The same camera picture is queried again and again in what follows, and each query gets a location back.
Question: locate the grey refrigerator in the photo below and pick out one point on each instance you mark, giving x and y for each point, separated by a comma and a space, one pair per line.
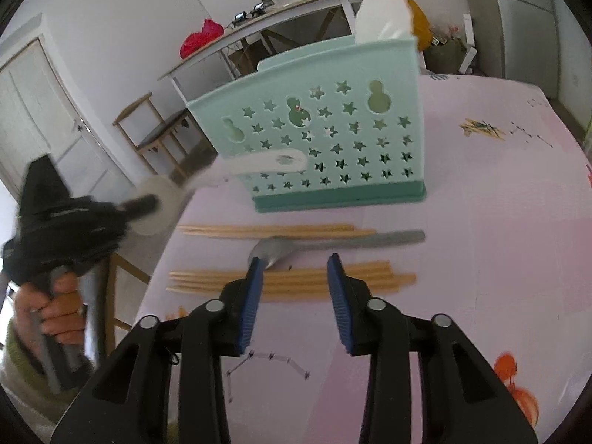
522, 23

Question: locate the white side table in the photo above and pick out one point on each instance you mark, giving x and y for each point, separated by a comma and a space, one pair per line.
286, 10

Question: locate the large white plastic spoon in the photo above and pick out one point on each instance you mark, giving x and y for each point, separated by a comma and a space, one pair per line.
384, 14

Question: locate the small cardboard box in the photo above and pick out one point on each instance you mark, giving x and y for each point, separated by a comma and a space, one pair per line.
245, 58

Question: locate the metal spoon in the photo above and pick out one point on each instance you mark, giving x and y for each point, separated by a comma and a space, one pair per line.
370, 240

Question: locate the person's left hand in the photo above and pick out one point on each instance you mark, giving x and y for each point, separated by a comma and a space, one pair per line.
58, 317

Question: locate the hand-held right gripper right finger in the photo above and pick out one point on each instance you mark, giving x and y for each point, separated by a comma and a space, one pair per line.
341, 307

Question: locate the cream plastic spoon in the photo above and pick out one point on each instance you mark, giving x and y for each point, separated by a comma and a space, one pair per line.
155, 208

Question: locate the black charger device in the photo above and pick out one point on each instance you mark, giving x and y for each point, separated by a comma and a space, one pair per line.
249, 13

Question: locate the red plastic bag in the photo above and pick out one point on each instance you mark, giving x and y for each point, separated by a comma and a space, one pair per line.
201, 39

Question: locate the white door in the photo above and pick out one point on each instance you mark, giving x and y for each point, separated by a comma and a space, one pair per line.
37, 115

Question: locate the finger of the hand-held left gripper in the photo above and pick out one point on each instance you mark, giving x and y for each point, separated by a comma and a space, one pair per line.
136, 206

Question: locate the white upright box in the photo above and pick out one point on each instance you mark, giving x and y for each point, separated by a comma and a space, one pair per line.
469, 41

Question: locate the yellow plastic bag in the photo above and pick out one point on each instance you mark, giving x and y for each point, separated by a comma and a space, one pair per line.
422, 25

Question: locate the dark green bag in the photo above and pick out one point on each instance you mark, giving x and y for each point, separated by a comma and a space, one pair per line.
444, 55

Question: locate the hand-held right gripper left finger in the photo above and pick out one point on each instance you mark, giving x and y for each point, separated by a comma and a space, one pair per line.
247, 307

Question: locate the teal plastic utensil holder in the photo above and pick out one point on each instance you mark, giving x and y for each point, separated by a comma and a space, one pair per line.
351, 148

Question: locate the wooden chair dark seat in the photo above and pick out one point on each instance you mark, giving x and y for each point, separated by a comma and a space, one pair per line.
162, 134

